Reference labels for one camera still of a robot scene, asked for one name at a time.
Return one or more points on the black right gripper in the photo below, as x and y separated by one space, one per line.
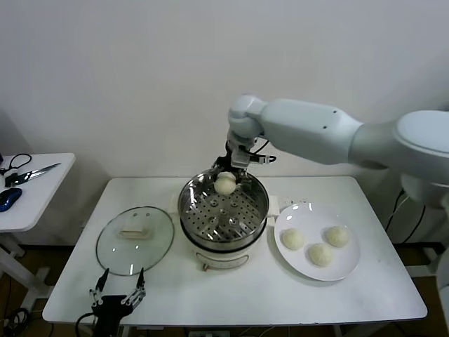
227 156

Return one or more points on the white side table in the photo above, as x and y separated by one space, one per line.
38 203

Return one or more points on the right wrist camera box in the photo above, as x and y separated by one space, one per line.
242 158

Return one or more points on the white steamed baozi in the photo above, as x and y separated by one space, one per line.
293 238
224 183
320 254
337 236

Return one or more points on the white power strip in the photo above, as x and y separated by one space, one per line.
210 333

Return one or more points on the white electric cooker base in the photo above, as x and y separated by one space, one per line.
221 258

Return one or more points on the round glass pot lid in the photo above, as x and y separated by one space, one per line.
135 242

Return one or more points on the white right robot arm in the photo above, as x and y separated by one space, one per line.
308 130

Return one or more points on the round white plate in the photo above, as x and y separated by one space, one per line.
315 224

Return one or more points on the stainless steel steamer basket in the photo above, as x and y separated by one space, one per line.
224 214

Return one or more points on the white shelf stand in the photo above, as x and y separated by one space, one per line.
429 256

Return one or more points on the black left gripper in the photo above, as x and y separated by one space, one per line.
110 309

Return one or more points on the blue computer mouse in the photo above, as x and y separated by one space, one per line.
10 198

